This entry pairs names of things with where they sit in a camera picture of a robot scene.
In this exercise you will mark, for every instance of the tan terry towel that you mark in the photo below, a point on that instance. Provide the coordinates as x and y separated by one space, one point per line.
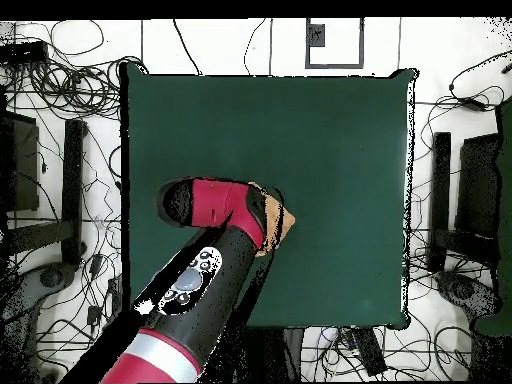
286 220

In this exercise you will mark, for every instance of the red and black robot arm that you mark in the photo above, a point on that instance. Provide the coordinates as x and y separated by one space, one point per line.
216 200

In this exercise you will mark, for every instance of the dark green table cloth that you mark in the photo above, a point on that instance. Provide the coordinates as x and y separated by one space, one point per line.
340 160

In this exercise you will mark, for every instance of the black power strip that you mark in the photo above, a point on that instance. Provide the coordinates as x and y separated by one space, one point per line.
370 352
24 52
115 292

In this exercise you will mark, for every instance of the small black power adapter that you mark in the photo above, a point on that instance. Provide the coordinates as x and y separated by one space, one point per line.
94 314
96 264

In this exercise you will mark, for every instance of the black T-shaped stand base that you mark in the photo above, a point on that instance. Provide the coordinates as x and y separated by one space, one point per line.
440 180
74 180

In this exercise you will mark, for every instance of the small gray square box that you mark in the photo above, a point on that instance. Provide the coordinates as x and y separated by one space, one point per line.
316 36

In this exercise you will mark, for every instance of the gray stand base black knob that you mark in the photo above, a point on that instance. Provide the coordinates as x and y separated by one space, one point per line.
464 290
28 292

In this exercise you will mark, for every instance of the black rectangular box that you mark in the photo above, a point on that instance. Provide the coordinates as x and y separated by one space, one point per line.
478 184
24 160

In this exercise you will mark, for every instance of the dark green fabric sheet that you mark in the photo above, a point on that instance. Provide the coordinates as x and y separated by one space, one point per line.
506 200

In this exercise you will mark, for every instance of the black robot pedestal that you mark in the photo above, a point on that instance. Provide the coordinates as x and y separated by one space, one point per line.
272 352

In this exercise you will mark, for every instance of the gray square frame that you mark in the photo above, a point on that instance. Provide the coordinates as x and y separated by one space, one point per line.
334 66

